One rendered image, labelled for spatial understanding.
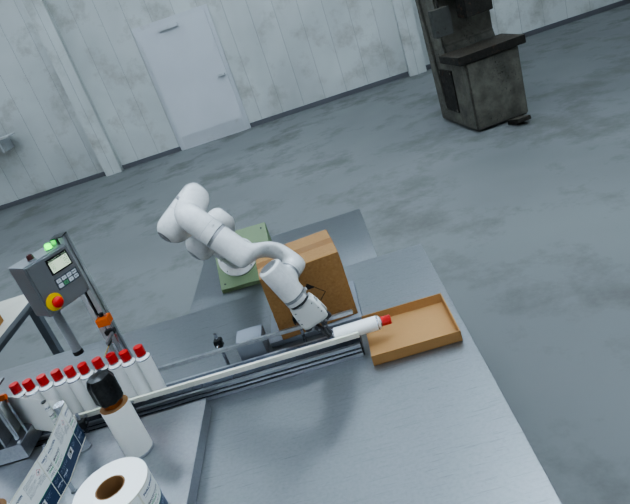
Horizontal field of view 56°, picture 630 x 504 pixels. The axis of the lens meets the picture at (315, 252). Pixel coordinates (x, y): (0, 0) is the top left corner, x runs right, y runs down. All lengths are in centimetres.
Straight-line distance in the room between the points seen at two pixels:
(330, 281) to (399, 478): 82
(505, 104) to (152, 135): 660
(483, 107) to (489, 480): 549
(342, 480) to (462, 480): 31
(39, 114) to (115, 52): 179
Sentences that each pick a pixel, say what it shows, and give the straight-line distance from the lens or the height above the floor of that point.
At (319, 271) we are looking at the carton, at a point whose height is 107.
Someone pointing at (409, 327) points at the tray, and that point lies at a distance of 210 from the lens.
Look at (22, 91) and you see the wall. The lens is 1172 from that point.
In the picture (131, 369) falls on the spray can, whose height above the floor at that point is 102.
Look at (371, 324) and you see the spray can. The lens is 202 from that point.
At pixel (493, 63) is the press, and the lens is 671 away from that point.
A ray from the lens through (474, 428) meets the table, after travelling 168.
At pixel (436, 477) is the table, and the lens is 159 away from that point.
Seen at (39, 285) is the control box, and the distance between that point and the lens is 210.
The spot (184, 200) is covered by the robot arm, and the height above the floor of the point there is 148.
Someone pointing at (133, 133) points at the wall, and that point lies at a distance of 1129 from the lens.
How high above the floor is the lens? 199
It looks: 24 degrees down
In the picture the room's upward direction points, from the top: 19 degrees counter-clockwise
